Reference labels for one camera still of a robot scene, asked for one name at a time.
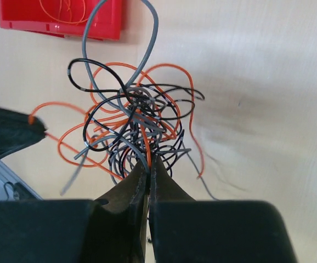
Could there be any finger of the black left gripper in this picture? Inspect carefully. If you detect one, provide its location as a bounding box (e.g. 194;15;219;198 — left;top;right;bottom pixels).
0;108;46;159

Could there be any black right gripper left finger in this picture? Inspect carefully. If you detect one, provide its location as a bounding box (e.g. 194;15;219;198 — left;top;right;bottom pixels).
0;163;148;262

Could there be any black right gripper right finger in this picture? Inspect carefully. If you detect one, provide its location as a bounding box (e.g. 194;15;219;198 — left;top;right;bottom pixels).
149;156;297;262

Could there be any black grey cable bundle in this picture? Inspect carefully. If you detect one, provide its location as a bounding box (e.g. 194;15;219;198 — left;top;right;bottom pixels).
59;0;222;201

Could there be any red plastic bin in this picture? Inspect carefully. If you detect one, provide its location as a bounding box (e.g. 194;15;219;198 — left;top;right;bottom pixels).
0;0;123;41

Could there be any aluminium frame rail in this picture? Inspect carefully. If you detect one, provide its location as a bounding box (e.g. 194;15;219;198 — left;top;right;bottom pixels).
0;161;42;201

